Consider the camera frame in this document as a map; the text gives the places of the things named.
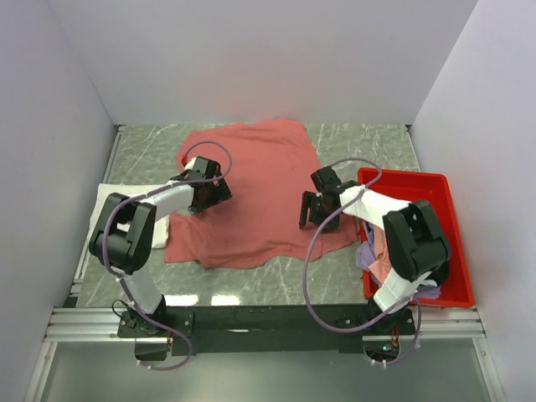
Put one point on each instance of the light pink t shirt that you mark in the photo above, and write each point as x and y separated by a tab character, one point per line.
381	266

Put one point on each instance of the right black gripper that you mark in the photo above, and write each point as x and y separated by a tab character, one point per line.
309	200

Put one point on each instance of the red plastic bin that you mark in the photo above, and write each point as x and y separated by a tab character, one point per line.
456	292

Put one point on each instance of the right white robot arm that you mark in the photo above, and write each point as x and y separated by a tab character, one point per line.
415	241

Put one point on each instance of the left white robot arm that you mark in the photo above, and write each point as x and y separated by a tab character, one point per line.
123	235

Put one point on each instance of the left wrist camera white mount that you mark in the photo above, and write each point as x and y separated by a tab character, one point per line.
188	163

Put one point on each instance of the lavender t shirt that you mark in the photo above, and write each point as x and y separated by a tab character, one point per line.
365	256

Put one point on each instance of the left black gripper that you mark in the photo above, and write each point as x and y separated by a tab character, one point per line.
220	193

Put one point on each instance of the aluminium frame rail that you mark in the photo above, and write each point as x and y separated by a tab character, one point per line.
93	325

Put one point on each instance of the dark pink t shirt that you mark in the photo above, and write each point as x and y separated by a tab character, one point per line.
269	164

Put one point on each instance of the folded white t shirt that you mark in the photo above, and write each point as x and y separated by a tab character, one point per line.
160	233

